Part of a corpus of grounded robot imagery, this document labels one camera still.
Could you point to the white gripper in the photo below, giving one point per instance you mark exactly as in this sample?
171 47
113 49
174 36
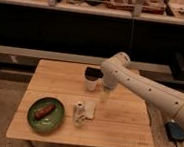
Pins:
110 84

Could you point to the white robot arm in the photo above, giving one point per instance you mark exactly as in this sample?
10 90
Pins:
170 101

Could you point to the green ceramic bowl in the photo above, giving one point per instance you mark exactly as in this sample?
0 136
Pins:
51 121

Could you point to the white cup dark top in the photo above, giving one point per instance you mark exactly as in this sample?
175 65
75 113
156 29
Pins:
92 75

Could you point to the brown sausage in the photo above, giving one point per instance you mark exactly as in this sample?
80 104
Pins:
39 114

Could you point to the blue black floor device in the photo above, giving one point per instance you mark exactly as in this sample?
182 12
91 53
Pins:
174 132

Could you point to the long metal shelf bench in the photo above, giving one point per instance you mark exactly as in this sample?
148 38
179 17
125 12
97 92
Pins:
78 58

